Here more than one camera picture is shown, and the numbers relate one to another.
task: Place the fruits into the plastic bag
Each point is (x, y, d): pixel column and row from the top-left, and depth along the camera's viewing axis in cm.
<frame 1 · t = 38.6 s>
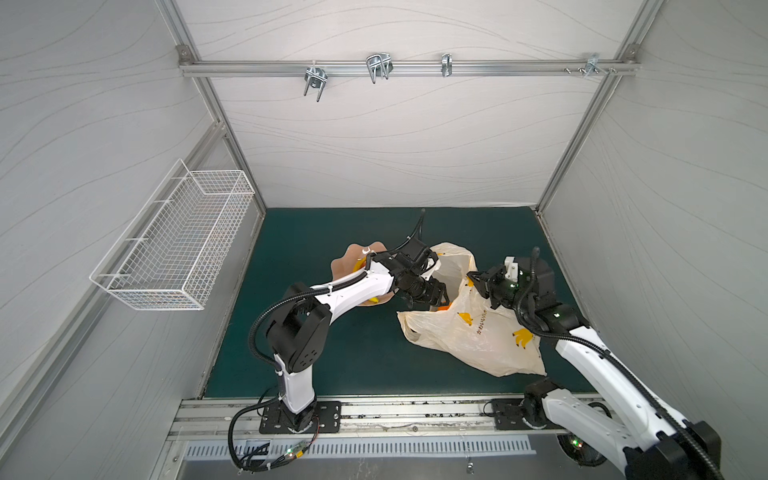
left hand: (444, 298, 82), fingers open
right hand: (471, 264, 77), fingers closed
cream banana-print plastic bag: (466, 330, 73), point 18 cm above the table

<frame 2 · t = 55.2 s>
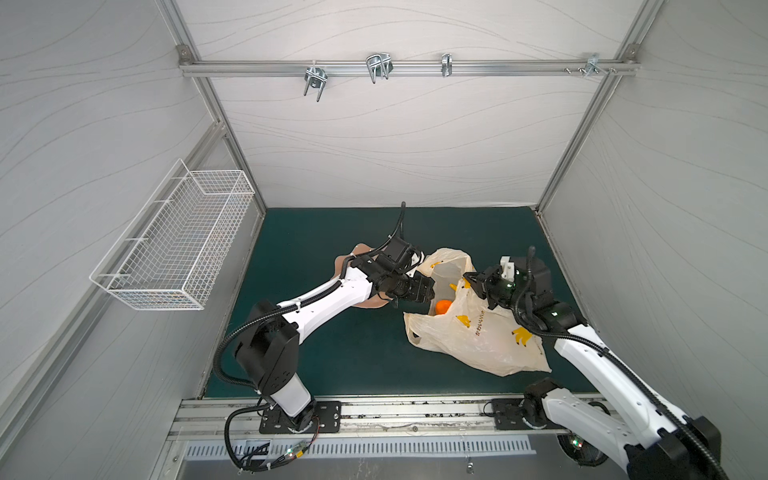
left hand: (427, 289, 81), fingers open
right hand: (467, 265, 76), fingers closed
the named things where they were.

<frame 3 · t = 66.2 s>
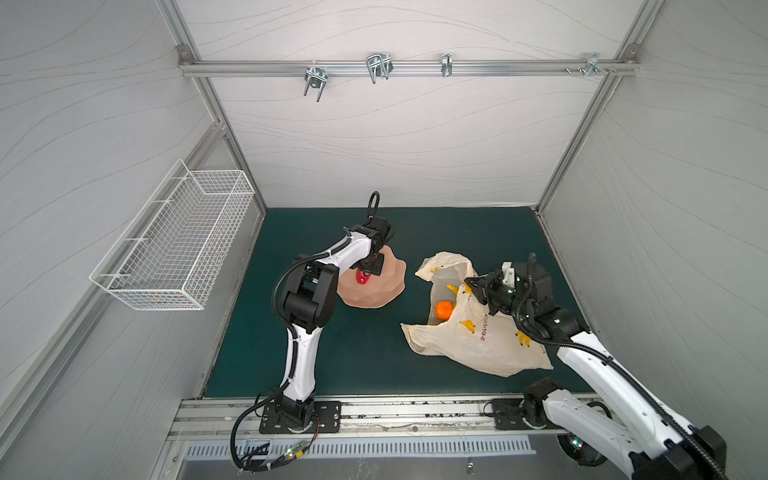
left hand: (370, 262, 100), fingers open
right hand: (468, 270, 76), fingers closed
the named things where they were.

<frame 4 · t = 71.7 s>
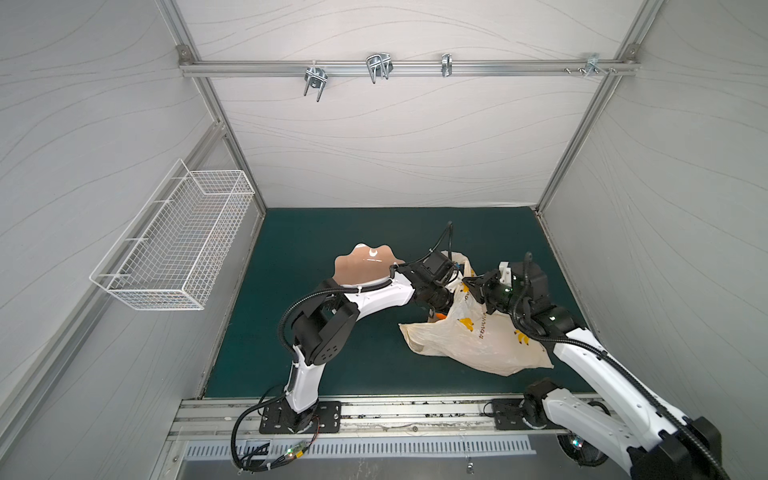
left hand: (472, 311, 81), fingers open
right hand: (465, 270, 77), fingers closed
the named things where they were.

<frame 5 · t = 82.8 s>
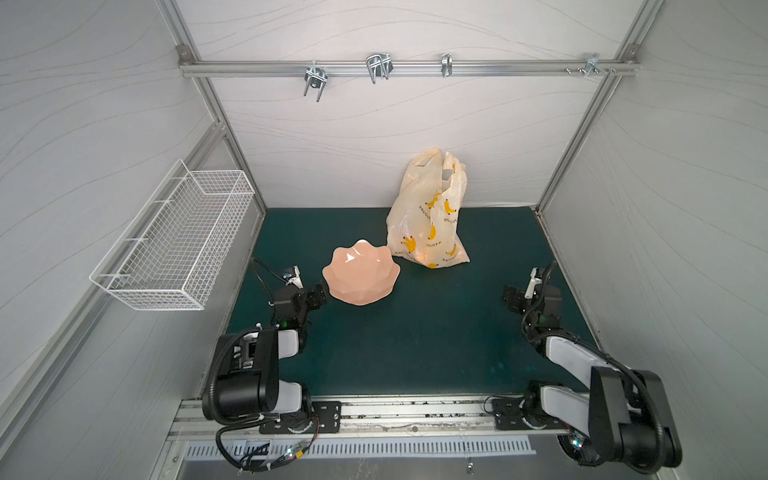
left hand: (312, 279, 93), fingers open
right hand: (529, 283, 90), fingers open
cream banana-print plastic bag: (421, 226, 101), point 14 cm above the table

